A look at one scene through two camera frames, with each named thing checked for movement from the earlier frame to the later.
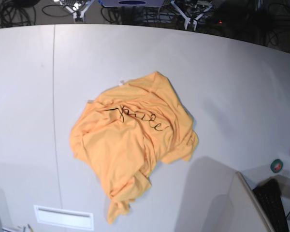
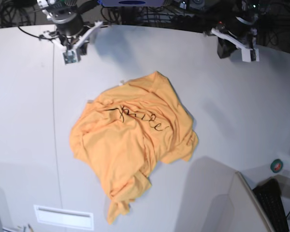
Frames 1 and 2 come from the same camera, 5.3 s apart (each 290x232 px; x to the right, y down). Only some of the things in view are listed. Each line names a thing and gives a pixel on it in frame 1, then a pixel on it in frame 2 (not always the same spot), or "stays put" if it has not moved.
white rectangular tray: [59, 217] stays put
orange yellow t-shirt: [126, 132] stays put
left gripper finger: [187, 20] to [249, 54]
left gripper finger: [195, 21] to [224, 48]
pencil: [30, 229] stays put
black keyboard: [269, 195] stays put
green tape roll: [276, 166] stays put
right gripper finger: [82, 13] to [71, 56]
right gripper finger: [74, 13] to [69, 56]
